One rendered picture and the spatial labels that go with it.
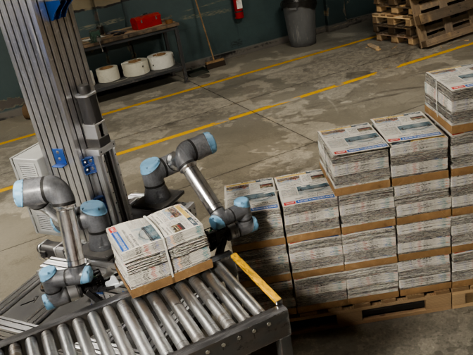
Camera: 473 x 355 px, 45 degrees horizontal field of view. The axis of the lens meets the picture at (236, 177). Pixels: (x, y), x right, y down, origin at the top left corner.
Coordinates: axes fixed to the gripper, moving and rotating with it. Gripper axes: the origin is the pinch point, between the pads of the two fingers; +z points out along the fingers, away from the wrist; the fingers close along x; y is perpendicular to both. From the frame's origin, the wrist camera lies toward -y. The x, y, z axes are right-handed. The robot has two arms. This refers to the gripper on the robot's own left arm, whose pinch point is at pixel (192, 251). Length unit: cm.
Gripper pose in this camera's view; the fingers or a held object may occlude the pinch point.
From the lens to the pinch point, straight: 278.4
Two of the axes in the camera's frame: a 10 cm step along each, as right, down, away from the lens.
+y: -2.0, -9.2, -3.4
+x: 4.2, 2.3, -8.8
